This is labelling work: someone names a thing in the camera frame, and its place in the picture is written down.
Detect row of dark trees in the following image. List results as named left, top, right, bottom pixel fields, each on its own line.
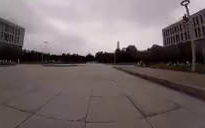
left=21, top=44, right=205, bottom=65

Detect distant tower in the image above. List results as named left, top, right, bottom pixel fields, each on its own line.
left=115, top=40, right=121, bottom=53

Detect grey paved plaza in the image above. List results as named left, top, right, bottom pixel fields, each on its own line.
left=0, top=63, right=205, bottom=128

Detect thin lamp pole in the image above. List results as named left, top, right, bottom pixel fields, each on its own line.
left=40, top=41, right=49, bottom=64

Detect raised kerb strip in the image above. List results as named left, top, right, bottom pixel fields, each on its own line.
left=112, top=64, right=205, bottom=105

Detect tall lamp pole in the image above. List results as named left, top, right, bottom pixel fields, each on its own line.
left=180, top=0, right=197, bottom=73

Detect large pale multi-storey building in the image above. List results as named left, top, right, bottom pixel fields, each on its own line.
left=161, top=4, right=205, bottom=64

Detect grey multi-storey building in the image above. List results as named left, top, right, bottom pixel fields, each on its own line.
left=0, top=12, right=26, bottom=65

